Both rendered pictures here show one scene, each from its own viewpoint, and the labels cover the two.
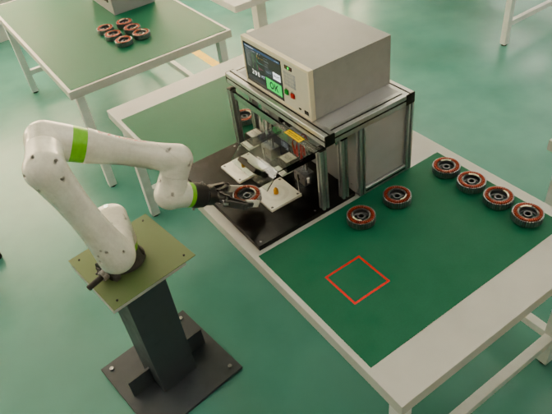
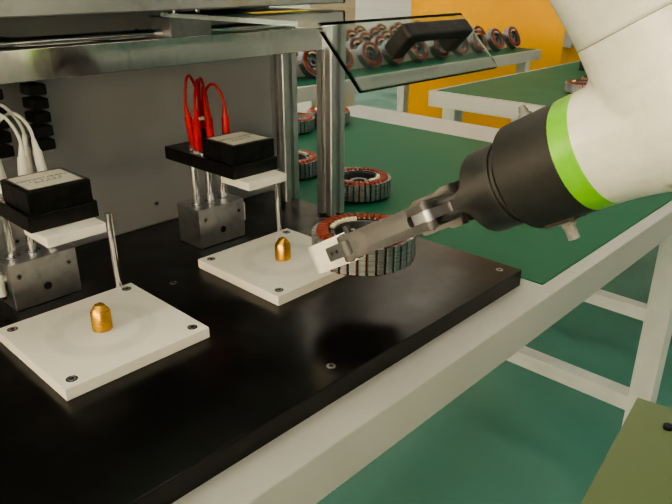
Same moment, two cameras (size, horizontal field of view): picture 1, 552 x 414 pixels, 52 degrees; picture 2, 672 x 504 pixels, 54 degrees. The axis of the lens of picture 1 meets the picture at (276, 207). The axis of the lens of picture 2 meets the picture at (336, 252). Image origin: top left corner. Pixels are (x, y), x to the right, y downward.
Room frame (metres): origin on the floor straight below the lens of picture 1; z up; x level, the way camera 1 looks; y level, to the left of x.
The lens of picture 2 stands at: (1.93, 0.73, 1.11)
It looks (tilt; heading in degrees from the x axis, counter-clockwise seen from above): 23 degrees down; 254
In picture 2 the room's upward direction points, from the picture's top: straight up
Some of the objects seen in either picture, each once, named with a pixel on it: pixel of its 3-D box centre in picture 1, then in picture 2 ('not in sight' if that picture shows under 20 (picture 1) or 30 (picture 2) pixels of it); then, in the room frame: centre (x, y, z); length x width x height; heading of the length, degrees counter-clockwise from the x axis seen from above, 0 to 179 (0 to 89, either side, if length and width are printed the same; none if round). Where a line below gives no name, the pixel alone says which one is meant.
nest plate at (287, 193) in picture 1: (276, 194); (283, 262); (1.79, -0.01, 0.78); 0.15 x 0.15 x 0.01; 30
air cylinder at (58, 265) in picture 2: not in sight; (37, 272); (2.07, -0.01, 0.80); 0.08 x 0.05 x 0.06; 30
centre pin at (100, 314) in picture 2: not in sight; (100, 316); (1.99, 0.11, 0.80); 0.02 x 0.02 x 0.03
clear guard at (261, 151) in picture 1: (283, 150); (326, 40); (1.71, -0.06, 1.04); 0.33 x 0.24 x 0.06; 120
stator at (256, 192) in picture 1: (247, 196); (363, 242); (1.72, 0.11, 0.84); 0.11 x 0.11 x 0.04
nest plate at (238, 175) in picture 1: (244, 167); (103, 333); (1.99, 0.11, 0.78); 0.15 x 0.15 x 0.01; 30
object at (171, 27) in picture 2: not in sight; (181, 26); (1.87, -0.16, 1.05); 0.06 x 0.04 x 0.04; 30
